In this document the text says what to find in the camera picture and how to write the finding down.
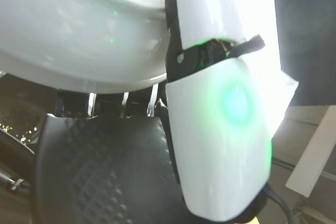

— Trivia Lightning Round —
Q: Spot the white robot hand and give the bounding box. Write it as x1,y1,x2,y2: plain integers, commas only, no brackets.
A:
35,0,299,224

